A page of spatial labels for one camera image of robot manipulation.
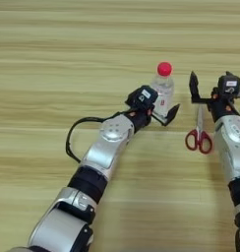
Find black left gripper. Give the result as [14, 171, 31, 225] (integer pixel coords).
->
[124, 102, 181, 134]

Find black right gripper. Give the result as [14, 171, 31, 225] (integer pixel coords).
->
[188, 70, 240, 123]

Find clear bottle with red cap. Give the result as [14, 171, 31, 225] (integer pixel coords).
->
[150, 61, 176, 121]

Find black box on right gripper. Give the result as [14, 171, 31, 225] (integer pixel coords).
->
[217, 74, 240, 96]

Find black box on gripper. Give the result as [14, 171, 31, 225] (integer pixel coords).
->
[217, 74, 240, 96]
[125, 85, 159, 111]

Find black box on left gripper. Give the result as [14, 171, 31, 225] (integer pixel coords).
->
[125, 85, 159, 111]

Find red handled scissors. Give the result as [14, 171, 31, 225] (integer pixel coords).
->
[184, 103, 213, 156]

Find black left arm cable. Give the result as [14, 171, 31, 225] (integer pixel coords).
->
[65, 110, 127, 164]

